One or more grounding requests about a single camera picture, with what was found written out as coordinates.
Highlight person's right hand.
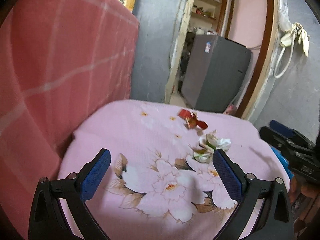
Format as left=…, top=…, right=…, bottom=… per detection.
left=288, top=176, right=319, bottom=204

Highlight blue plastic bucket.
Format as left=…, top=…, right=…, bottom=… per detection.
left=271, top=146, right=294, bottom=180

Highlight white green crumpled wrapper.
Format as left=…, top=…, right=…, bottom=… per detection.
left=193, top=130, right=232, bottom=164

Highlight white rubber gloves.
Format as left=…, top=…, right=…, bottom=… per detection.
left=280, top=22, right=310, bottom=57

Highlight grey washing machine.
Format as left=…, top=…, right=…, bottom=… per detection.
left=181, top=35, right=252, bottom=113

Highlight red crumpled wrapper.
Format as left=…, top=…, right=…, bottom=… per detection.
left=178, top=109, right=208, bottom=130

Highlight pink floral table cloth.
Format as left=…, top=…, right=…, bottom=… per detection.
left=59, top=100, right=290, bottom=239

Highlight wooden shelf unit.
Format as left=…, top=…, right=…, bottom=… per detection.
left=189, top=0, right=228, bottom=35

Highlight red plaid cloth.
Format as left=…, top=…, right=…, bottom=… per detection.
left=1, top=0, right=139, bottom=238

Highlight wooden door frame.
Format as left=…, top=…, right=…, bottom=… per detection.
left=164, top=0, right=280, bottom=120

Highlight white hose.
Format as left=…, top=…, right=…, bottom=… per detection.
left=273, top=33, right=298, bottom=79

